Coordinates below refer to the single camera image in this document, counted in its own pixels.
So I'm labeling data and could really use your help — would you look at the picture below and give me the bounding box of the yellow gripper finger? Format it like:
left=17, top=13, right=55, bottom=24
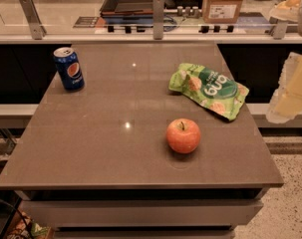
left=269, top=0, right=302, bottom=22
left=266, top=52, right=302, bottom=123

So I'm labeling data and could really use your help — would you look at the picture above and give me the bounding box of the green rice chip bag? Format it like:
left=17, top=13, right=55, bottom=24
left=168, top=63, right=249, bottom=120

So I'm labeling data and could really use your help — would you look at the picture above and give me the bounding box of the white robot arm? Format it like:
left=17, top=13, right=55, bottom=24
left=266, top=0, right=302, bottom=123

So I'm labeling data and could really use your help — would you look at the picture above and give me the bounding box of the blue pepsi can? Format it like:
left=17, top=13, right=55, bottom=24
left=53, top=47, right=85, bottom=91

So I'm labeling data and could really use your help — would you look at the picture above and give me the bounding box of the snack bag on floor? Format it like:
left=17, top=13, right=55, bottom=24
left=4, top=212, right=54, bottom=239

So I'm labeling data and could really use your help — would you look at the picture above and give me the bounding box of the cardboard box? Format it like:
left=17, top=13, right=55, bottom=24
left=202, top=0, right=243, bottom=23

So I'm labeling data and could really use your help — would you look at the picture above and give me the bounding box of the red apple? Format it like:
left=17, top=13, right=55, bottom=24
left=165, top=119, right=201, bottom=154

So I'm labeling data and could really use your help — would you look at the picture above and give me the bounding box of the dark open tray box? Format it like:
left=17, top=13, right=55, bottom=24
left=100, top=0, right=152, bottom=16

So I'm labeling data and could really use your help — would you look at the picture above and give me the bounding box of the right metal glass bracket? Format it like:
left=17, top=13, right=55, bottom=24
left=270, top=17, right=288, bottom=40

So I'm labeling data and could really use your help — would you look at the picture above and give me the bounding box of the metal glass bracket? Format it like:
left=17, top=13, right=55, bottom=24
left=152, top=0, right=164, bottom=40
left=19, top=0, right=46, bottom=40
left=270, top=17, right=288, bottom=40

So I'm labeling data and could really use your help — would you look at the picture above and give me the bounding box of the middle metal glass bracket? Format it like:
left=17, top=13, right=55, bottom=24
left=152, top=0, right=164, bottom=40

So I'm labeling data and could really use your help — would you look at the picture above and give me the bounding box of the left metal glass bracket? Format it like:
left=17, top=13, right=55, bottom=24
left=19, top=0, right=46, bottom=40

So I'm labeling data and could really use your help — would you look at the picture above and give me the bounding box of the black cable on floor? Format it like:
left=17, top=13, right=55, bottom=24
left=0, top=196, right=35, bottom=239

